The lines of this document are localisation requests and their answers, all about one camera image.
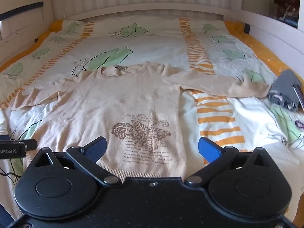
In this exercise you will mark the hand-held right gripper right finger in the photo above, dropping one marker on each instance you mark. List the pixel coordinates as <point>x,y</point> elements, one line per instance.
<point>210,150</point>

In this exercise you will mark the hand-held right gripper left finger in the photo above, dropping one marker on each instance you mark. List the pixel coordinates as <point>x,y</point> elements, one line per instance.
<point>96,148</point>

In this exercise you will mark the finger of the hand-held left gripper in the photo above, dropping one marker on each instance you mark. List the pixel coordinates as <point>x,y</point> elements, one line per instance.
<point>30,144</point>

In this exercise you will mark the beige printed sweater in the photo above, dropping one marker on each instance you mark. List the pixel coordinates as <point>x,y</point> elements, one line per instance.
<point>133,99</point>

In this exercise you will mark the orange bed sheet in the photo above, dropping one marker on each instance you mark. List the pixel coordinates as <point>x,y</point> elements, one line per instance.
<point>261,49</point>

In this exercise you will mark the leaf print duvet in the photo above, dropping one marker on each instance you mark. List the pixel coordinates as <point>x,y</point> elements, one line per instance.
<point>154,47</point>

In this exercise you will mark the dark brown cloth pile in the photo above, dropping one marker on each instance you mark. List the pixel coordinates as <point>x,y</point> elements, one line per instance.
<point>285,7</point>

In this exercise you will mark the white wooden bed frame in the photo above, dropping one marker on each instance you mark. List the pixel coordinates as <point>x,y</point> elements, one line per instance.
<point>142,7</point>

